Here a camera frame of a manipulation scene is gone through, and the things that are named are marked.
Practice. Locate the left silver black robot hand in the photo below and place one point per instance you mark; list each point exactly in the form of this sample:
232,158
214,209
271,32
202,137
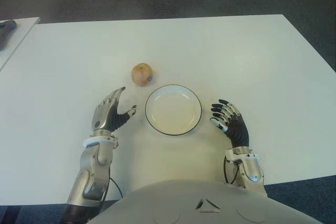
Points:
101,113

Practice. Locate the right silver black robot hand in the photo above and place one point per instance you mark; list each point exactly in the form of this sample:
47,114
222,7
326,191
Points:
237,129

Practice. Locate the yellow-red apple with sticker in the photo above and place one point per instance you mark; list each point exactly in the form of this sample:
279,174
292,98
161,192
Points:
142,74

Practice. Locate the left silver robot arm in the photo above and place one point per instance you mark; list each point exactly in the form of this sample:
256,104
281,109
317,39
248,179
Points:
90,171

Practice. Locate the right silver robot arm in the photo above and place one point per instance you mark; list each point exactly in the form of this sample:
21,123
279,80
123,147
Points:
249,169

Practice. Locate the white plate with black rim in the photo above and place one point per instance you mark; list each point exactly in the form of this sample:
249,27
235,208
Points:
173,111

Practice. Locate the grey robot torso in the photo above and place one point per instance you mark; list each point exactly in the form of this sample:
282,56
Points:
210,203

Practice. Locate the black object on side table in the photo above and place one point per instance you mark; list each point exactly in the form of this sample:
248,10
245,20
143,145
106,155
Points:
6,31

